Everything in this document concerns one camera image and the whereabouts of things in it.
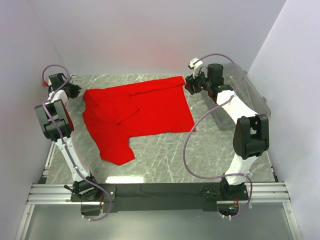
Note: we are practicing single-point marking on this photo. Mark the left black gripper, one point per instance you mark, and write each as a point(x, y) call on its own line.
point(75, 92)

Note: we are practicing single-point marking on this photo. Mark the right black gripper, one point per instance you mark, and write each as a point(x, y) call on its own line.
point(190, 81)

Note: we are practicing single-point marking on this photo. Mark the red t shirt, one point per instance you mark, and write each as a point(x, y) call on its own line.
point(114, 115)

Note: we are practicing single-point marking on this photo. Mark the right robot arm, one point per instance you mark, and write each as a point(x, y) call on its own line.
point(251, 134)

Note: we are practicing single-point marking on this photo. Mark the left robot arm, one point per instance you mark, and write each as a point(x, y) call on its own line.
point(57, 126)

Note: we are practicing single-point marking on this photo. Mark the clear plastic bin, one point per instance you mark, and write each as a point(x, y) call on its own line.
point(246, 92)

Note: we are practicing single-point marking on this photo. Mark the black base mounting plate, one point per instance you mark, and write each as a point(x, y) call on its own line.
point(170, 196)

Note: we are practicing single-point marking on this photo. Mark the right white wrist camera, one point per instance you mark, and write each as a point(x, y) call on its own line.
point(195, 64)

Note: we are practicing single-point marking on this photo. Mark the aluminium rail frame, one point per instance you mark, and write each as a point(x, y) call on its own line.
point(270, 215)

